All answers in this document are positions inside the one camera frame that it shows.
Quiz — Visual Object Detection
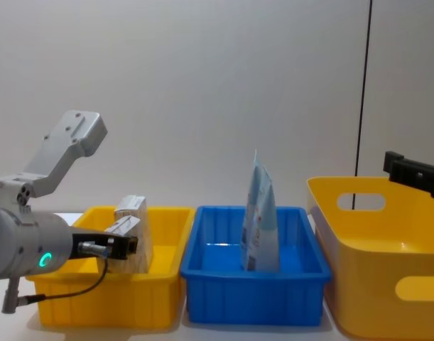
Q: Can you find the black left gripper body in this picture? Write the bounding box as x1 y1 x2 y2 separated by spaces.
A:
65 226 115 261

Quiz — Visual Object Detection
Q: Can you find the tan carton with grey top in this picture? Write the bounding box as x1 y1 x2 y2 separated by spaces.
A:
103 215 142 238
113 194 155 275

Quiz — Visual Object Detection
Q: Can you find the yellow plastic bin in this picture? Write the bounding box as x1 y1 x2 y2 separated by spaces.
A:
24 205 197 330

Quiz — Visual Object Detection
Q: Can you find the blue plastic bin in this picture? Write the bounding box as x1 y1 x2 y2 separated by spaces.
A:
180 205 332 328

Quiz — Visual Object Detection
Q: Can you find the light blue standing pouch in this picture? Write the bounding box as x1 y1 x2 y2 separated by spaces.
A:
240 148 281 273

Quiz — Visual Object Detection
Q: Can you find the thin dark gripper cable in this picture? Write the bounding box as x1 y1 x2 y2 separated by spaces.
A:
1 240 115 314

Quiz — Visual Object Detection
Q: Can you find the black hanging cable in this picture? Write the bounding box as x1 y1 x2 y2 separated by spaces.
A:
351 0 374 211

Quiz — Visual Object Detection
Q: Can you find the yellow basket with handle holes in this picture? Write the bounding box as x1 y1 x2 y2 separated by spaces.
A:
305 175 434 340

